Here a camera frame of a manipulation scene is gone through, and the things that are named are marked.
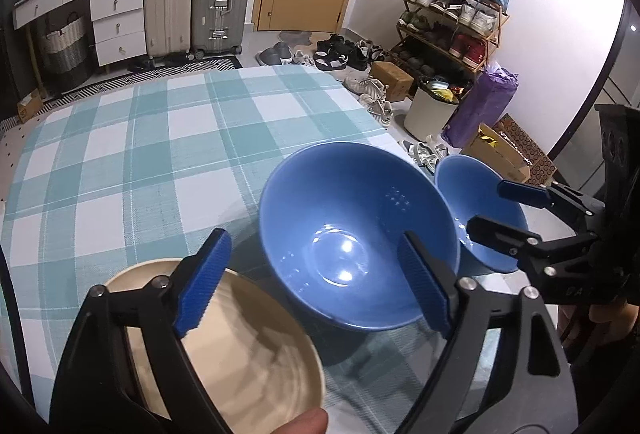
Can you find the pale cream plate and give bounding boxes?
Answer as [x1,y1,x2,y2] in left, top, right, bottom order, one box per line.
[103,258,327,434]

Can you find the woven laundry basket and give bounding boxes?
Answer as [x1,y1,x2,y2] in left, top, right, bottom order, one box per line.
[37,12,96,78]

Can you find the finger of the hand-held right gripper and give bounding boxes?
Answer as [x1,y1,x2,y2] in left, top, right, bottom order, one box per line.
[496,179,608,227]
[467,214,601,275]

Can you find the white dresser with drawers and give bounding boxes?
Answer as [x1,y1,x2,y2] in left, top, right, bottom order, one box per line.
[12,0,148,70]

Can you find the brown cardboard box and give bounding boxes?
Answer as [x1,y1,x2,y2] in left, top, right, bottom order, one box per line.
[370,61,416,102]

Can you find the open yellowish cardboard box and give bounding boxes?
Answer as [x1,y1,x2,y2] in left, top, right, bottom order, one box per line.
[460,124,531,185]

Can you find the small cardboard box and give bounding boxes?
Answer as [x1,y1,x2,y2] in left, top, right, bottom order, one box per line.
[17,92,46,122]

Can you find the large blue bowl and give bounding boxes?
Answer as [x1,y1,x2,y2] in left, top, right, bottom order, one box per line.
[258,141,461,331]

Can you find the purple rolled bag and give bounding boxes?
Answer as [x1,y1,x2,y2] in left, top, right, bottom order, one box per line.
[442,64,518,149]

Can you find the person's right hand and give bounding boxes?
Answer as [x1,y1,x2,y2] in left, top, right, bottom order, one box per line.
[557,299,640,350]

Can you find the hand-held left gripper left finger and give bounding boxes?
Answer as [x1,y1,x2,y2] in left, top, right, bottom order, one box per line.
[49,228,233,434]

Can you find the person's left hand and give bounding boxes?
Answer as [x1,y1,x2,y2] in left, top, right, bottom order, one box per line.
[237,408,329,434]

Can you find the white trash bin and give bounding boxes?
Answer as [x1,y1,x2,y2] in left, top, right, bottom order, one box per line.
[404,82,461,142]

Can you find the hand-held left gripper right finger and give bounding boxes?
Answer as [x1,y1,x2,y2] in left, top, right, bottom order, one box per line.
[395,231,583,434]

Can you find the black and white patterned rug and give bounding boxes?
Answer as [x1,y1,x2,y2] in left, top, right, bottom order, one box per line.
[45,56,243,108]

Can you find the scattered loose shoes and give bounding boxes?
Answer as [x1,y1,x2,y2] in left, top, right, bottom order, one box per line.
[255,33,451,175]

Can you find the teal checked tablecloth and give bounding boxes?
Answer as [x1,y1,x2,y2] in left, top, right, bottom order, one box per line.
[0,64,501,420]

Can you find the small blue bowl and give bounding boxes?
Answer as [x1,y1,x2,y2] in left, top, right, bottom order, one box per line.
[434,155,530,274]

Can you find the patterned flat cardboard box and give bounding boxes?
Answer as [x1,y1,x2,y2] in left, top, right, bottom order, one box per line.
[492,113,558,187]

